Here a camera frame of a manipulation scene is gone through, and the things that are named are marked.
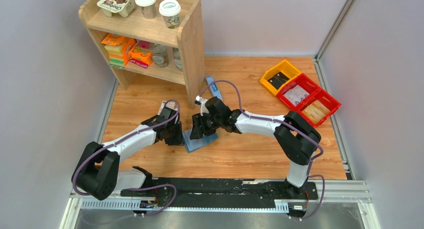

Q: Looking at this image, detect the yellow plastic bin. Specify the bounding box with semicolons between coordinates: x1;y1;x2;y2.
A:
259;59;302;96

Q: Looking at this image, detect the white lidded paper cup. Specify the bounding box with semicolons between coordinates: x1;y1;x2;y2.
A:
135;0;157;19
159;0;182;29

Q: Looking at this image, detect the orange snack box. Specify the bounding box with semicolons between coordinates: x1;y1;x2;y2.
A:
101;33;136;66

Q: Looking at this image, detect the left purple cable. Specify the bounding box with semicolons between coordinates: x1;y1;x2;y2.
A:
71;99;181;217

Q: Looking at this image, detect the purple cable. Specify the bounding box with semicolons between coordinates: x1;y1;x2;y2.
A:
197;79;326;221
71;99;181;217

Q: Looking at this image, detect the right glass jar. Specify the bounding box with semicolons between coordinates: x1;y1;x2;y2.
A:
172;47;183;72

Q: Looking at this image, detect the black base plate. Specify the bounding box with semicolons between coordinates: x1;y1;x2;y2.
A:
120;173;319;209

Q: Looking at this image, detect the black card in yellow bin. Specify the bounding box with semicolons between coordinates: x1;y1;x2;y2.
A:
267;72;289;90

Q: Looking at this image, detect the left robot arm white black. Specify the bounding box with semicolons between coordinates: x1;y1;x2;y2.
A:
71;106;184;201

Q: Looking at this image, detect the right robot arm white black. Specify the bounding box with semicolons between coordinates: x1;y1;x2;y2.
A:
189;96;321;199

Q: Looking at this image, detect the right white lidded paper cup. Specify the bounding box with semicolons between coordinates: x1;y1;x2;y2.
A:
159;0;182;29

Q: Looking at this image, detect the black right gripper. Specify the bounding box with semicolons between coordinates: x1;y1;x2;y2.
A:
190;111;223;140

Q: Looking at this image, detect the left glass jar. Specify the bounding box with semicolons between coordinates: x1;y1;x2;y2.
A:
149;42;169;68

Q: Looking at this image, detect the aluminium rail frame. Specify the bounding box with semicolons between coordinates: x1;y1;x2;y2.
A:
60;176;380;229

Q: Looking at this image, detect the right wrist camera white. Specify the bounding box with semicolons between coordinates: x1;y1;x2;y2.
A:
194;95;209;116

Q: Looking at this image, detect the stack of coloured sponges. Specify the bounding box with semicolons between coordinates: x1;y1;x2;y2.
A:
104;44;125;67

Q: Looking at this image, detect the left white lidded paper cup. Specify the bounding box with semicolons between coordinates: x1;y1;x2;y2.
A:
135;0;157;19

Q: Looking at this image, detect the glass jar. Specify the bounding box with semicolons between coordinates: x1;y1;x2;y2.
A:
149;42;169;68
172;47;183;72

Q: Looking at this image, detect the orange pink snack bag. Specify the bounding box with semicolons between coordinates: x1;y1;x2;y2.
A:
128;40;153;68

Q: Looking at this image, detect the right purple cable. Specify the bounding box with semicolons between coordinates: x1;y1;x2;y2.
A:
197;79;326;221

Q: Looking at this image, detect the wooden shelf unit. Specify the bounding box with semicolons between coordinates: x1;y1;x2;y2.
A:
78;0;206;109

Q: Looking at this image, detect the near red plastic bin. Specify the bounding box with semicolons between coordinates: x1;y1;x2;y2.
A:
294;89;342;128

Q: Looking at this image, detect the chocolate pudding cup pack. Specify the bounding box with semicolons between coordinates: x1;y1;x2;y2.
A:
96;0;135;18

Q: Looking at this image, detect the blue rectangular box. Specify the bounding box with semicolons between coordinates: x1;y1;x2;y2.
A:
205;75;223;101

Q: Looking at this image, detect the middle red plastic bin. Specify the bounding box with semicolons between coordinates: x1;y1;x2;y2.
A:
276;73;321;111

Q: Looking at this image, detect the red plastic bin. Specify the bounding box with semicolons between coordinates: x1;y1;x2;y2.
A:
294;89;342;128
276;73;321;111

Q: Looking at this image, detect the small pink packet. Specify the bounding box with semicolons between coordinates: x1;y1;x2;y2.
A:
157;100;179;115

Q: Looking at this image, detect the blue leather card holder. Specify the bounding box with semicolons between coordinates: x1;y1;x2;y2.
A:
182;129;219;153

